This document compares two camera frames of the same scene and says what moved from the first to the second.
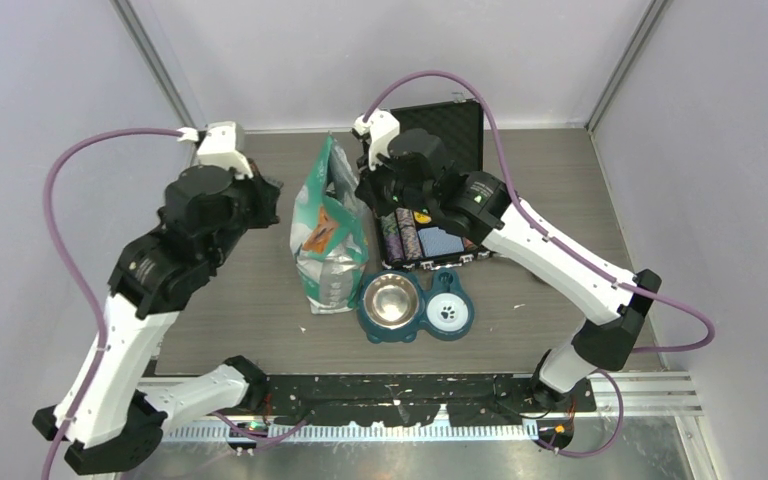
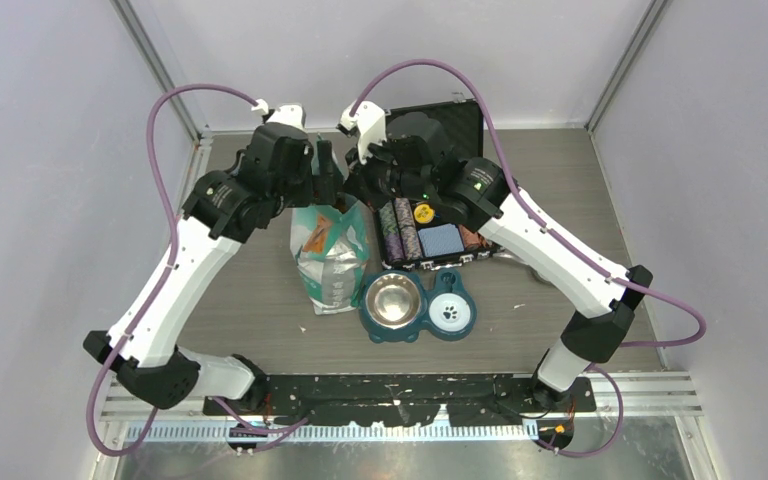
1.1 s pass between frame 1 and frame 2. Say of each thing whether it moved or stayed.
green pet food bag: stayed
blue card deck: stayed
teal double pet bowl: stayed
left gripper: moved
